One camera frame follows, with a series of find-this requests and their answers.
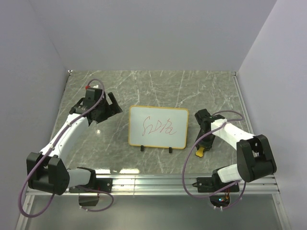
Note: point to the aluminium mounting rail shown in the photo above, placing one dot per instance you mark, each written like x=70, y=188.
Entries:
x=165, y=185

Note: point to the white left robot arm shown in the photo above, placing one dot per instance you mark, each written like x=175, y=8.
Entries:
x=46, y=170

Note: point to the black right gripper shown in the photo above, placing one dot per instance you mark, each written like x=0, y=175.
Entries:
x=208, y=145

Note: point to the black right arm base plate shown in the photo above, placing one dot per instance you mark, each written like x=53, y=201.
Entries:
x=204, y=185

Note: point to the aluminium side rail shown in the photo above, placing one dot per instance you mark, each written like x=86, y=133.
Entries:
x=245, y=123

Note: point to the yellow framed whiteboard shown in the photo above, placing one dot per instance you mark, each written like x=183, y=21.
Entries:
x=158, y=127

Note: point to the yellow handled eraser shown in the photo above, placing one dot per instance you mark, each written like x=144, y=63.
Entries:
x=200, y=152

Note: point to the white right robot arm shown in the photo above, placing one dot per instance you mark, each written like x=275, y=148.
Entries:
x=253, y=153

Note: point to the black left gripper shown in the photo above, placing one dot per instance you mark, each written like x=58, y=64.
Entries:
x=113, y=108

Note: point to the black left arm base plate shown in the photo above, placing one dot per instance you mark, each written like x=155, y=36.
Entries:
x=101, y=184

